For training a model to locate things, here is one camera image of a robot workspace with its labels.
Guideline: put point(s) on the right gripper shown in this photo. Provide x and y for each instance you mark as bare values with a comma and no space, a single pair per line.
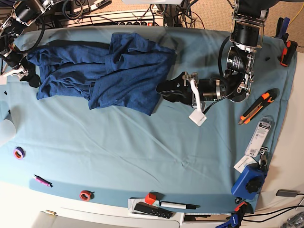
24,71

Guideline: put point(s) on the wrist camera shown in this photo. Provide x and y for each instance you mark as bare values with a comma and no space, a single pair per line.
198,117
3,80

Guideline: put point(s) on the white paper tag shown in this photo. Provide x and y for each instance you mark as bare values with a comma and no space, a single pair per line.
243,163

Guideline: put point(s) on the power strip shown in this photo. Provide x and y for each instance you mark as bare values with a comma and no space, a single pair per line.
137,17

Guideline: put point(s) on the metal keys carabiner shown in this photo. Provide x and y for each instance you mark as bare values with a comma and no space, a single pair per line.
263,158

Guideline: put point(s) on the packaged tool blister card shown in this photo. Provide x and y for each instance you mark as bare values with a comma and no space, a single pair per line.
262,129

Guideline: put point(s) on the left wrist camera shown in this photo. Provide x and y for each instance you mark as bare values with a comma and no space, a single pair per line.
198,117

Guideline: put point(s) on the red cube block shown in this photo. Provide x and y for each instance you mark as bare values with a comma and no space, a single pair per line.
150,198

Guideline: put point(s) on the orange black clamp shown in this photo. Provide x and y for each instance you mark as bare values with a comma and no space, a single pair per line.
288,52

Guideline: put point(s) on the red tape roll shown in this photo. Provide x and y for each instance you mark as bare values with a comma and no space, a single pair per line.
86,195

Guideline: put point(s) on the white translucent cup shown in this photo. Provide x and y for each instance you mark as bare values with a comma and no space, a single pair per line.
7,131

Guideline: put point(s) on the grey adapter box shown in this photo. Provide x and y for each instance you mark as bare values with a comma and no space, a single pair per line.
287,193

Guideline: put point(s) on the blue orange bottom clamp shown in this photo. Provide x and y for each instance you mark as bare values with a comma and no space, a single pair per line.
235,219

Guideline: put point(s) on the orange black utility knife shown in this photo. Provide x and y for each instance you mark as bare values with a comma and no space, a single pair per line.
261,103

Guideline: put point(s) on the blue black clamp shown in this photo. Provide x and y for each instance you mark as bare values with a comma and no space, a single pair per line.
281,28

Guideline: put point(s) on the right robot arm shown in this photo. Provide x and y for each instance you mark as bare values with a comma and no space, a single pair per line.
23,14

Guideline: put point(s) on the light blue table cloth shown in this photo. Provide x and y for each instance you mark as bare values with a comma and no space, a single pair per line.
119,153

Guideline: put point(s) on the blue t-shirt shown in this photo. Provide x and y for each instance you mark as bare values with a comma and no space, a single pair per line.
123,73

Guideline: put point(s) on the white black marker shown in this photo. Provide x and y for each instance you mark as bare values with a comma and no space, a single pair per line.
177,205

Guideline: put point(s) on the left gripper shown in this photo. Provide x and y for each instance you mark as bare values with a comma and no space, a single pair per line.
179,89

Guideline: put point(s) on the black remote control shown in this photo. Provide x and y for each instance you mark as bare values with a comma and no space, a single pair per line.
152,210

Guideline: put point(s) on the blue box with knob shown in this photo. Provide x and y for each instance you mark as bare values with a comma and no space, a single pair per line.
249,183

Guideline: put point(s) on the purple tape roll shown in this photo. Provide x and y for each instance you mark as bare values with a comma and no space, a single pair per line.
19,153

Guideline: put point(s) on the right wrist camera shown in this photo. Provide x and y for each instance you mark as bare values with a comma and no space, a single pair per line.
3,80

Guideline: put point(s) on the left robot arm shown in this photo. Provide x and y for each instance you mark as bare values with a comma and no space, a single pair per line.
235,61

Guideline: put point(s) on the pink marker pen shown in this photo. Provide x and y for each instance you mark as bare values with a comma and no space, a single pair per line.
42,181

